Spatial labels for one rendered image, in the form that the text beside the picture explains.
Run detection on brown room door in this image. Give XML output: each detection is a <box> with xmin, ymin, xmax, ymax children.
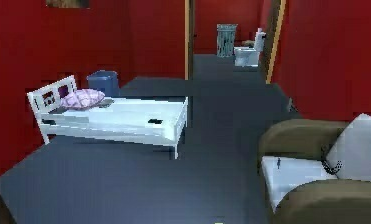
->
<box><xmin>259</xmin><ymin>0</ymin><xmax>287</xmax><ymax>85</ymax></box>

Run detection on grey wire laundry basket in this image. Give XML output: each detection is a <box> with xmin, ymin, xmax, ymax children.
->
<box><xmin>216</xmin><ymin>23</ymin><xmax>238</xmax><ymax>58</ymax></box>

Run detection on framed wall picture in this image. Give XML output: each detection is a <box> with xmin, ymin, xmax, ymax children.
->
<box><xmin>45</xmin><ymin>0</ymin><xmax>91</xmax><ymax>9</ymax></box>

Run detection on pink patterned pillow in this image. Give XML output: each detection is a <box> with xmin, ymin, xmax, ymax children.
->
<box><xmin>60</xmin><ymin>88</ymin><xmax>106</xmax><ymax>111</ymax></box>

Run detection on blue bin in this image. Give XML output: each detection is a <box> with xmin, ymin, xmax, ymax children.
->
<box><xmin>86</xmin><ymin>70</ymin><xmax>120</xmax><ymax>98</ymax></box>

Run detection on white bed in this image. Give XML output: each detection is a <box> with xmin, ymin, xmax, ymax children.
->
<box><xmin>26</xmin><ymin>75</ymin><xmax>190</xmax><ymax>160</ymax></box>

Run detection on white square cushion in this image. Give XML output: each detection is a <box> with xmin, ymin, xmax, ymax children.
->
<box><xmin>325</xmin><ymin>112</ymin><xmax>371</xmax><ymax>183</ymax></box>

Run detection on olive armchair white seat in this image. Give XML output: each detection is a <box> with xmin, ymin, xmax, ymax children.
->
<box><xmin>258</xmin><ymin>118</ymin><xmax>371</xmax><ymax>224</ymax></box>

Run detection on white toilet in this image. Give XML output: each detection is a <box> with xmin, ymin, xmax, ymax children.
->
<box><xmin>233</xmin><ymin>27</ymin><xmax>267</xmax><ymax>67</ymax></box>

